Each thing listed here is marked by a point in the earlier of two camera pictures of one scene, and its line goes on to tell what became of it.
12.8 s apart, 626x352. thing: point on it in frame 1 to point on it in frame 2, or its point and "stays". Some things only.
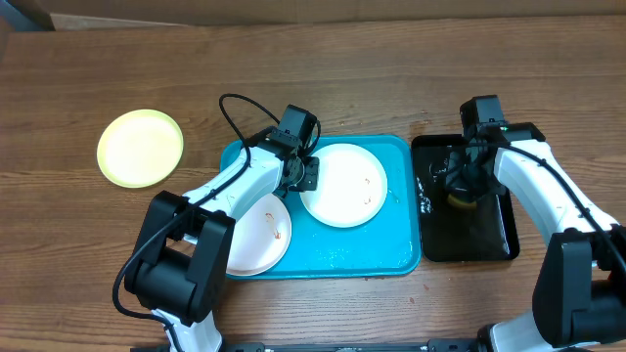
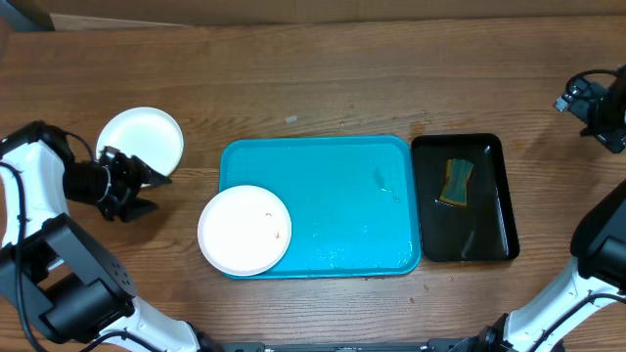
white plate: [352, 186] to [147, 133]
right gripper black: [463, 174] to [585, 105]
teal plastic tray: [388, 245] stays
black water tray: [488, 233] stays
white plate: [261, 238] stays
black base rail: [455, 345] stays
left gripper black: [312, 179] to [140, 174]
